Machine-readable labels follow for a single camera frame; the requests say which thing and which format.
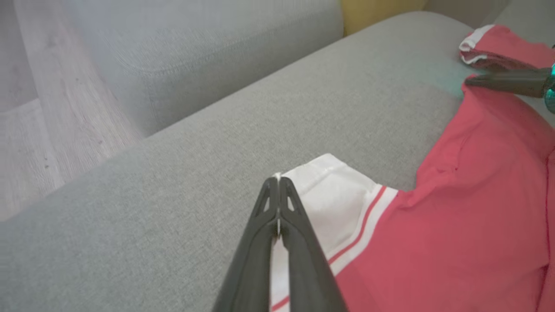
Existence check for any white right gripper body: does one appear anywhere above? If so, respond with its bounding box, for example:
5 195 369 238
544 63 555 114

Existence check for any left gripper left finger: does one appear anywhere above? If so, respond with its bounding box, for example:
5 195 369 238
212 177 280 312

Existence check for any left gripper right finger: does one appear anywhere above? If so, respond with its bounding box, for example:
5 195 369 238
277 177 347 312

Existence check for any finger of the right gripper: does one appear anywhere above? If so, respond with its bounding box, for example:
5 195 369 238
465 67 552 98

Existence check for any red white-striped jersey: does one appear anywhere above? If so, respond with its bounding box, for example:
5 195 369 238
270 82 555 312

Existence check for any red shorts white waistband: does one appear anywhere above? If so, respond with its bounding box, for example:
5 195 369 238
459 25 555 72

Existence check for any grey fabric sofa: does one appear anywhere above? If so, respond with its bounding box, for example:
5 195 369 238
0 11 555 312

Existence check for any yellow pillow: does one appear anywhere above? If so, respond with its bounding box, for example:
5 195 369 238
340 0 430 37

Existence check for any grey sofa cushion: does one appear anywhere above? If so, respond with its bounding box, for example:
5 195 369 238
65 0 345 137

